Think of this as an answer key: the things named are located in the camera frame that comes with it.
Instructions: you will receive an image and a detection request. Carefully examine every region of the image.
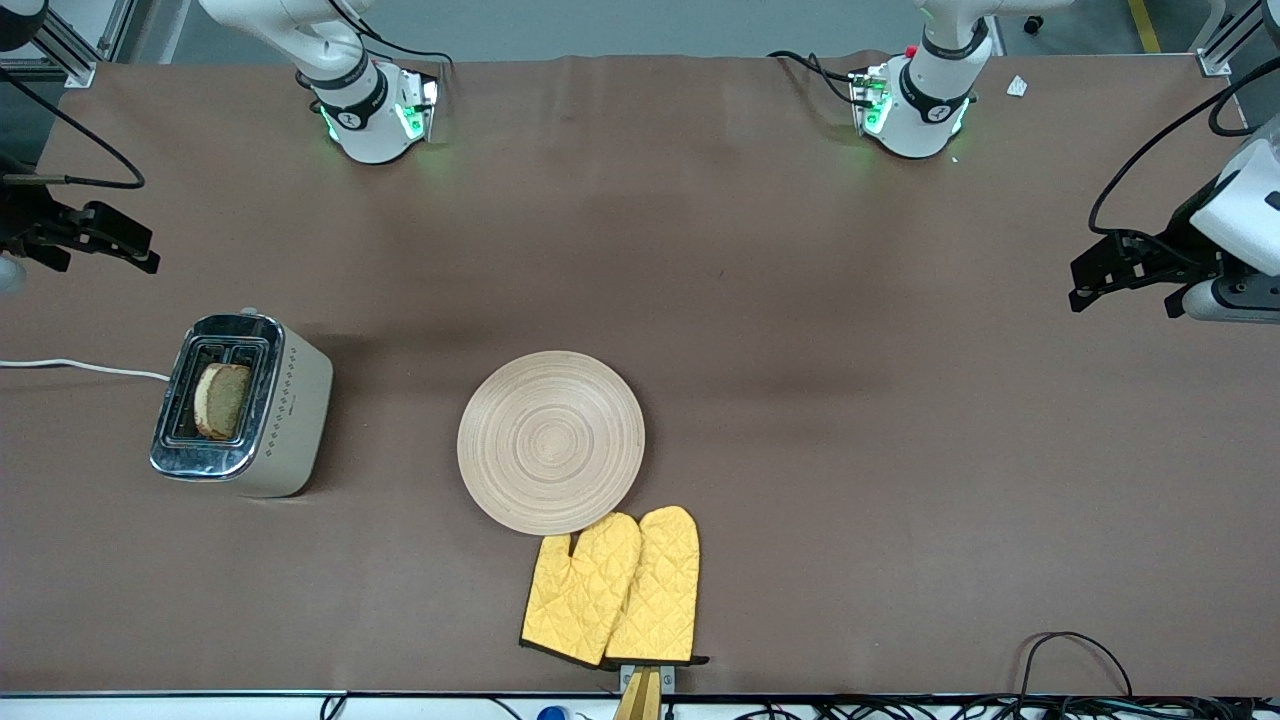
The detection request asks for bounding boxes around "white toaster power cord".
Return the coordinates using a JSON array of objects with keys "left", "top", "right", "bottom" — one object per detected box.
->
[{"left": 0, "top": 358, "right": 171, "bottom": 382}]

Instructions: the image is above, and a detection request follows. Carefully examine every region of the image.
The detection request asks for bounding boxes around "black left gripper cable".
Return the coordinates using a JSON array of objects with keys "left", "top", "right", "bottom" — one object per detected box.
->
[{"left": 1088, "top": 55, "right": 1280, "bottom": 261}]

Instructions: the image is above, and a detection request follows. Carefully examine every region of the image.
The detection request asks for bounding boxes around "yellow quilted oven mitt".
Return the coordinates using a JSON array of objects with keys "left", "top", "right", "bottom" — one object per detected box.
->
[
  {"left": 603, "top": 505, "right": 711, "bottom": 667},
  {"left": 519, "top": 512, "right": 643, "bottom": 669}
]

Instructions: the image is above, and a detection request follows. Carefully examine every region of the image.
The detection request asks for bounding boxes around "round wooden plate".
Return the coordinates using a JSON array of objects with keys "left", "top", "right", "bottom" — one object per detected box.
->
[{"left": 457, "top": 350, "right": 647, "bottom": 536}]

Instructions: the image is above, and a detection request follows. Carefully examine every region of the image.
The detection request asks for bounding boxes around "black base cable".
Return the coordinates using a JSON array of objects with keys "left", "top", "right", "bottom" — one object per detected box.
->
[
  {"left": 330, "top": 0, "right": 457, "bottom": 73},
  {"left": 767, "top": 49, "right": 876, "bottom": 109}
]

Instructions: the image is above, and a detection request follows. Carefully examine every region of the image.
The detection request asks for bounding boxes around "brown table cover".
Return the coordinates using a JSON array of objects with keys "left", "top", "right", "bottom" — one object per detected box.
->
[{"left": 0, "top": 52, "right": 1280, "bottom": 698}]

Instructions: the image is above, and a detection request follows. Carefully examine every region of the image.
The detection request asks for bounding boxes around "aluminium frame profile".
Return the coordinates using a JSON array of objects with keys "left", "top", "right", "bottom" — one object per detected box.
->
[
  {"left": 1197, "top": 0, "right": 1263, "bottom": 78},
  {"left": 18, "top": 0, "right": 138, "bottom": 89}
]

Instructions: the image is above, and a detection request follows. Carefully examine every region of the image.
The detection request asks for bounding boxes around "black right base cable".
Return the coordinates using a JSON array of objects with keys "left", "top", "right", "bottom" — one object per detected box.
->
[{"left": 330, "top": 0, "right": 457, "bottom": 73}]

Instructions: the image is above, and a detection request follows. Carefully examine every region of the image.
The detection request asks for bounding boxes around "black cable bundle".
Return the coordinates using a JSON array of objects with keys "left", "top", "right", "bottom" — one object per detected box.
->
[{"left": 740, "top": 693, "right": 1280, "bottom": 720}]

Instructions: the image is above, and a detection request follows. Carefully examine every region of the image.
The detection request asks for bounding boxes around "black left base cable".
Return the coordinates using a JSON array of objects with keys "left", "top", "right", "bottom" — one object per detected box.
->
[{"left": 767, "top": 49, "right": 876, "bottom": 109}]

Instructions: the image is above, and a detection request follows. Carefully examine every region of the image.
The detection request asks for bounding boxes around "silver beige toaster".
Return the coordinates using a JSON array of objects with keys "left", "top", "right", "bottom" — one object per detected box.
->
[{"left": 150, "top": 307, "right": 334, "bottom": 498}]

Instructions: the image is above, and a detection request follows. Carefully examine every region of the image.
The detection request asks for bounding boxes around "brown toast slice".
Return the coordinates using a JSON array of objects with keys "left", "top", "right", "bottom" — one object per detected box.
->
[{"left": 193, "top": 363, "right": 253, "bottom": 442}]

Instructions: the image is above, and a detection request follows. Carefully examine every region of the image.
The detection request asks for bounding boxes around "black looped cable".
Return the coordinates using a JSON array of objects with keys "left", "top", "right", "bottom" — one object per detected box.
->
[{"left": 1018, "top": 631, "right": 1134, "bottom": 701}]

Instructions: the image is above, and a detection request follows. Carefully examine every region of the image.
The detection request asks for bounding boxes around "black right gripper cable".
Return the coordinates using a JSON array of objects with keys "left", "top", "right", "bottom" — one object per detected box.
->
[{"left": 0, "top": 68, "right": 147, "bottom": 191}]

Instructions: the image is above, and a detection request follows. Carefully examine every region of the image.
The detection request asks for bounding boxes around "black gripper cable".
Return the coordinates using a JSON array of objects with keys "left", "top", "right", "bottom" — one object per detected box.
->
[
  {"left": 0, "top": 68, "right": 147, "bottom": 191},
  {"left": 1088, "top": 55, "right": 1280, "bottom": 261}
]

